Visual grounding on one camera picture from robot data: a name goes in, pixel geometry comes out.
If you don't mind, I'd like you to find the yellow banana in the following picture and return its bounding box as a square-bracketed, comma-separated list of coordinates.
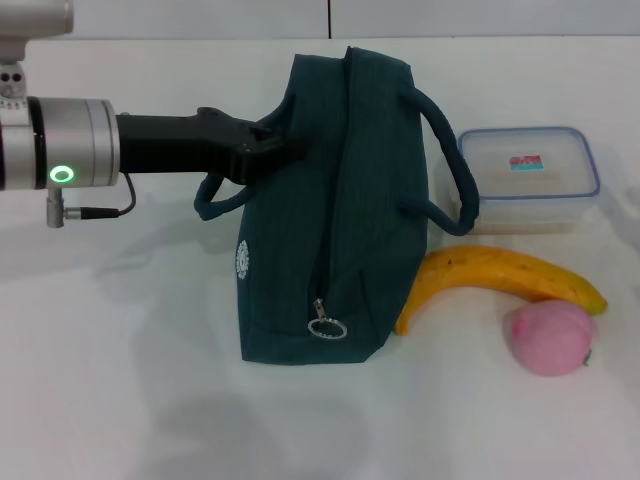
[394, 244, 609, 337]

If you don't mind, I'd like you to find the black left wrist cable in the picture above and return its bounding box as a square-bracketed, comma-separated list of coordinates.
[46, 172, 137, 229]

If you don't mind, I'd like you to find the pink peach toy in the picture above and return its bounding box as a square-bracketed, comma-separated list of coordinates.
[502, 299, 599, 377]

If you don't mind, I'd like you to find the clear blue-rimmed food container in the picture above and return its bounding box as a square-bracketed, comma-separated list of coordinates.
[432, 125, 601, 236]

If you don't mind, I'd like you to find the dark teal lunch bag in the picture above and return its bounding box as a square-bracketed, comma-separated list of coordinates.
[193, 45, 481, 366]

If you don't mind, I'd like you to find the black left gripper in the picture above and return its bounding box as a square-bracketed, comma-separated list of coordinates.
[115, 106, 311, 188]

